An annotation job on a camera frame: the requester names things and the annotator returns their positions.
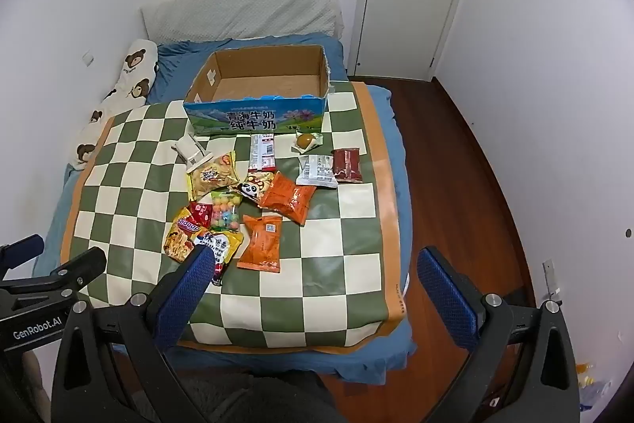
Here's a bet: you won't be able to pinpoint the person's dark grey clothing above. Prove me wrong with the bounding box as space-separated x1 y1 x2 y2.
163 371 344 423

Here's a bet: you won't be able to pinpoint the orange crumpled snack packet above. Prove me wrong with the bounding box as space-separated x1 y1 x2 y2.
258 172 318 226

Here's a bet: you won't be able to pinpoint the white quilted pillow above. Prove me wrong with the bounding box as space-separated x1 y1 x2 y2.
140 0 345 46

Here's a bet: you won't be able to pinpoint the blue printed cardboard box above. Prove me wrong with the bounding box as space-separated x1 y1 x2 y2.
183 45 332 137

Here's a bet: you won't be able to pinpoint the orange flat snack packet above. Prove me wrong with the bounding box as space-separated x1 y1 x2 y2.
237 215 283 274

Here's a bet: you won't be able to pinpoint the yellow panda snack packet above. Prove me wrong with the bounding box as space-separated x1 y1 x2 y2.
229 170 275 208

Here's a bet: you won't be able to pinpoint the dark red snack packet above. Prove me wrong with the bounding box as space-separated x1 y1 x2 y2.
332 148 364 184

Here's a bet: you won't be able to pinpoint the green white checkered mat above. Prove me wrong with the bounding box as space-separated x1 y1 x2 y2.
59 81 412 354

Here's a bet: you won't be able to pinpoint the colourful candy ball bag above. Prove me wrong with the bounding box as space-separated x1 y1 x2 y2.
209 190 243 230

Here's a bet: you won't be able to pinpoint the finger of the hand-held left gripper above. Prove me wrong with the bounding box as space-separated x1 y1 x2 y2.
0 233 46 278
30 247 108 302

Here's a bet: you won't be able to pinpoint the braised egg packet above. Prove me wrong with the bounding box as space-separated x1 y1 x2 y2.
291 130 324 153

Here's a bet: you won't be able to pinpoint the yellow cracker packet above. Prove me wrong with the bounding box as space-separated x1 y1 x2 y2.
187 151 241 201

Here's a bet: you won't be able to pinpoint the white printed snack packet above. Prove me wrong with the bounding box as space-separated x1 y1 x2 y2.
296 154 339 188

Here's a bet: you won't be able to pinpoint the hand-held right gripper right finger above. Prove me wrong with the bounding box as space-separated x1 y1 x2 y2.
417 247 581 423

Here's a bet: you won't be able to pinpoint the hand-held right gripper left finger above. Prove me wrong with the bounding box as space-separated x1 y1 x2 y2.
52 249 217 423

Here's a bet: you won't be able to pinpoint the red white snack bar packet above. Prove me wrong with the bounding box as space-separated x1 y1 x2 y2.
248 133 277 172

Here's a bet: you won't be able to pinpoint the colourful plastic items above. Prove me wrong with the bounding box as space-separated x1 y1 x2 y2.
577 361 613 410

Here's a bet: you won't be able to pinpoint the blue bed sheet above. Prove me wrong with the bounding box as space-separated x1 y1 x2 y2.
34 37 418 387

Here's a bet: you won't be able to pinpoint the yellow purple label snack packet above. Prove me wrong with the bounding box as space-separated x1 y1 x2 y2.
163 207 206 262

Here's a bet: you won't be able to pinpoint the bear print long pillow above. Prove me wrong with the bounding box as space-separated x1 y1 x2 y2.
67 39 159 171

